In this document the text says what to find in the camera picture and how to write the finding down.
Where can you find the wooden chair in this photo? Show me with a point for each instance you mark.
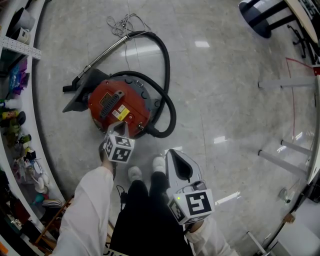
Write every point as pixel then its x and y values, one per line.
pixel 53 220

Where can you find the person's black trousers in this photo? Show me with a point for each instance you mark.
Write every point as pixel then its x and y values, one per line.
pixel 145 220

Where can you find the person's left forearm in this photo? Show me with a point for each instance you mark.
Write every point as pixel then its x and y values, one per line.
pixel 85 212

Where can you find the person's left white shoe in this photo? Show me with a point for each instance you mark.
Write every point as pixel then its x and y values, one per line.
pixel 135 173

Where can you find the black rounded cap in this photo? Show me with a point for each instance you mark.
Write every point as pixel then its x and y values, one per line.
pixel 22 117

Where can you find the round beige table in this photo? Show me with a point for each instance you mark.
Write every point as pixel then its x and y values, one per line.
pixel 260 22

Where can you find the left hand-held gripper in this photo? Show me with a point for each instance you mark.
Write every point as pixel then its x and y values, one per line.
pixel 120 150

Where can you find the white round floor device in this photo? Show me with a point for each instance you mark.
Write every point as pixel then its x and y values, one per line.
pixel 286 197

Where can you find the person's white shoe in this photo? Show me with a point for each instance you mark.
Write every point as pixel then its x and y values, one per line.
pixel 159 164
pixel 135 173

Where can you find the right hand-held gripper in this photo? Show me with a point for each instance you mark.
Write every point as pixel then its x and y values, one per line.
pixel 197 203

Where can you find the white printed cup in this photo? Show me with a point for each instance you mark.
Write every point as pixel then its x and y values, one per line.
pixel 23 36

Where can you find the person's right white shoe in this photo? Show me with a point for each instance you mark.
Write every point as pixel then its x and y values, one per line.
pixel 159 164

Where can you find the black office chair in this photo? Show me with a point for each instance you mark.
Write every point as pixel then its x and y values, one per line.
pixel 303 40

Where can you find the grey round hat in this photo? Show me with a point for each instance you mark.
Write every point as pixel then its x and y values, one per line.
pixel 23 18

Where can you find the purple foil bundle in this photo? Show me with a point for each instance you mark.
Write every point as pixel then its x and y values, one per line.
pixel 18 77

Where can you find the red vacuum cleaner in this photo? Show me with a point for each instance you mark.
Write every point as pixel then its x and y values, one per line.
pixel 136 105

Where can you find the white metal shelving unit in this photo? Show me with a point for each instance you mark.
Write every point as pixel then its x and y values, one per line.
pixel 33 100

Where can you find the person's right forearm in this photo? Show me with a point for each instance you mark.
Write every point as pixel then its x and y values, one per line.
pixel 207 237

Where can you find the white rectangular desk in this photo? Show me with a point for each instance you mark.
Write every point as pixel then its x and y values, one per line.
pixel 287 82

